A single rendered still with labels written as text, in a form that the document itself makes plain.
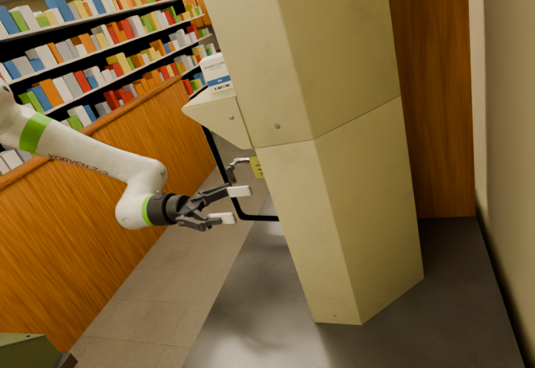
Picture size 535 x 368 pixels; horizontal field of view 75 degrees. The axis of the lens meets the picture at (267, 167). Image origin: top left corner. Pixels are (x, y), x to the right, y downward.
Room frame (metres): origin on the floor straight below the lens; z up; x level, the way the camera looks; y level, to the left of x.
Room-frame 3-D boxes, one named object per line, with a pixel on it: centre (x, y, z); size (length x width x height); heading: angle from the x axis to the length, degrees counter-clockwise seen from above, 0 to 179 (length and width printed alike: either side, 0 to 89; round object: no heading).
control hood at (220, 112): (0.75, -0.01, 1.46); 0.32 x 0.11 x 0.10; 154
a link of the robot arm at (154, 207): (0.89, 0.31, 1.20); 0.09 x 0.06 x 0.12; 154
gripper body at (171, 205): (0.85, 0.25, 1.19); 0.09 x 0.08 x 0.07; 64
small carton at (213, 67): (0.68, 0.03, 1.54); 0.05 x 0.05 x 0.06; 80
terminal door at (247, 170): (0.95, 0.02, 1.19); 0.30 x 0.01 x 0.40; 57
